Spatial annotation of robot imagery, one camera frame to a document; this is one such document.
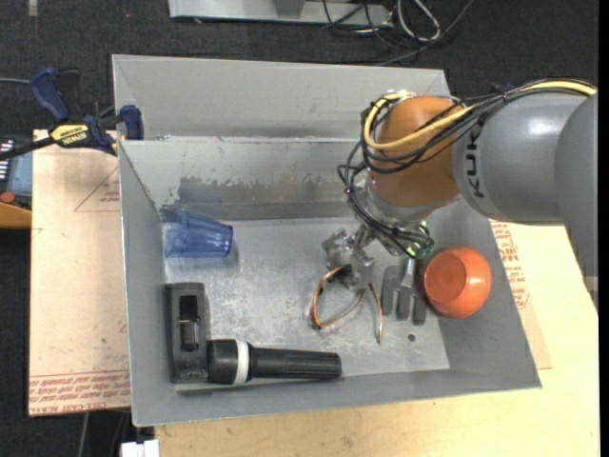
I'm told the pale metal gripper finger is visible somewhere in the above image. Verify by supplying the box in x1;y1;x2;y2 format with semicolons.
348;248;377;290
322;228;357;262

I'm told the grey toy fork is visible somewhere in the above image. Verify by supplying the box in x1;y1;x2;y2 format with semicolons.
381;260;428;326

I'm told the grey metal bin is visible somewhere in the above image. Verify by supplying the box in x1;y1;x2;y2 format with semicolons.
111;53;543;427

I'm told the orange bowl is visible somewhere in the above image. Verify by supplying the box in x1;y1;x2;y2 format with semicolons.
422;246;493;320

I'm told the clear blue plastic cup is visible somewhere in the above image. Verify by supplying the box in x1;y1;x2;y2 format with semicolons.
163;207;235;259

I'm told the brown cardboard board, red print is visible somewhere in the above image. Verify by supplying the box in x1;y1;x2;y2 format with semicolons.
28;129;554;418

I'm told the black handled tool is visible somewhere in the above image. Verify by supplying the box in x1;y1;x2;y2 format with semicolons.
163;281;344;386

